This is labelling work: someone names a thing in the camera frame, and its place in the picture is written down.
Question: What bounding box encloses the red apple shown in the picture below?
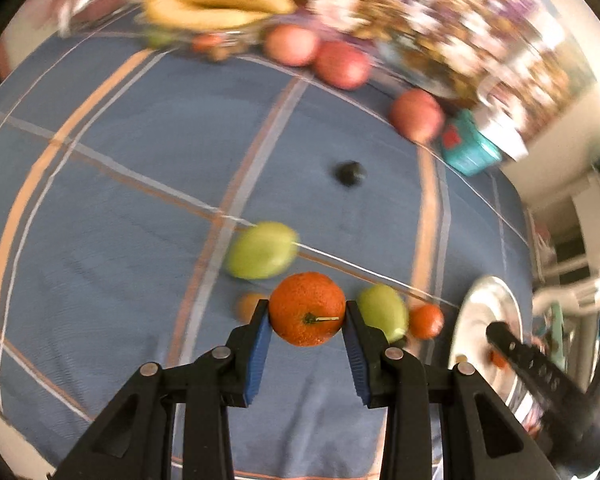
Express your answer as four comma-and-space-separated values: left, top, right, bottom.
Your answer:
314, 41, 372, 91
391, 89, 446, 144
264, 24, 322, 67

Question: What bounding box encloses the white plate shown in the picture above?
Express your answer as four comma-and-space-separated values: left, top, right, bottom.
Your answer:
448, 275, 534, 426

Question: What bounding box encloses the small black round object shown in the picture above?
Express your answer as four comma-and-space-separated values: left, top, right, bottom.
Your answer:
336, 161, 368, 187

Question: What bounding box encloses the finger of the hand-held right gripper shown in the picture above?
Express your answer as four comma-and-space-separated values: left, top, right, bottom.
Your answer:
486, 322, 600, 466

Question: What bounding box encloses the white furniture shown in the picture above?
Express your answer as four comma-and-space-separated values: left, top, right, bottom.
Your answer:
525, 160, 600, 391

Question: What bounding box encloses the teal box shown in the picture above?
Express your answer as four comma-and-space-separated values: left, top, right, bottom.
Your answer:
440, 109, 504, 177

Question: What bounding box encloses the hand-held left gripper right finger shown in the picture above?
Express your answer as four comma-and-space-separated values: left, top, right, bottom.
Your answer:
343, 300, 559, 480

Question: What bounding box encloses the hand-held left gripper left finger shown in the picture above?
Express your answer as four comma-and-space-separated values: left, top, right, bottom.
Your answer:
54, 299, 273, 480

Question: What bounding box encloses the glass fruit bowl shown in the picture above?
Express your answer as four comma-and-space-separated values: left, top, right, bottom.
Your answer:
139, 19, 276, 64

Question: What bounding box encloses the bunch of yellow bananas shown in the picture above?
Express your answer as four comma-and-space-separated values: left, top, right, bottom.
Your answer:
143, 0, 298, 31

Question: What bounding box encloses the floral patterned cloth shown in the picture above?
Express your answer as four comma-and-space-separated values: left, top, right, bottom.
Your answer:
250, 0, 599, 146

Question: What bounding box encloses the small orange tangerine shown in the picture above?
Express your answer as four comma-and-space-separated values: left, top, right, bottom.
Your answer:
408, 304, 445, 340
236, 293, 264, 322

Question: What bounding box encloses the blue plaid tablecloth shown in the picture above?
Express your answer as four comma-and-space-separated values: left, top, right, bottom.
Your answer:
0, 5, 535, 480

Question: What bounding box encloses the large orange tangerine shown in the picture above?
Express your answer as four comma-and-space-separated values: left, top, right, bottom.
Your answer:
269, 272, 347, 347

